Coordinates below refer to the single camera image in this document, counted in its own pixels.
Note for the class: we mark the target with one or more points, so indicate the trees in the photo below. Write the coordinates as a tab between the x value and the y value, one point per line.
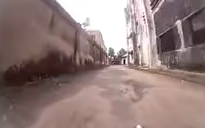
112	53

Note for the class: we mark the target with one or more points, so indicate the small white building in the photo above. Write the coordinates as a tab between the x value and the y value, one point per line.
124	59

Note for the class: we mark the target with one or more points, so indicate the grey gravelly road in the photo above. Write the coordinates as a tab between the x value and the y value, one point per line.
123	100

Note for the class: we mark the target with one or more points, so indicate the tall whitish building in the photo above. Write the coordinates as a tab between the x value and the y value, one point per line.
141	33

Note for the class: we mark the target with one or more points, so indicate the robot's own part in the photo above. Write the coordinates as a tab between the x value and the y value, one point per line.
139	126

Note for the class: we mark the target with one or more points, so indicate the raised concrete verge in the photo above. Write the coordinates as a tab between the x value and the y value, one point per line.
186	76

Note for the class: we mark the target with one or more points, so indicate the dark grey building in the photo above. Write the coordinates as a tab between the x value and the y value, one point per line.
186	30

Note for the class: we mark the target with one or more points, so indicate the pale building behind wall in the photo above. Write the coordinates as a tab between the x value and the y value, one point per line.
97	37

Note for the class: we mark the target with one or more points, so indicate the long brown stained wall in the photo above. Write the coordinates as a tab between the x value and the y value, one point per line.
30	36

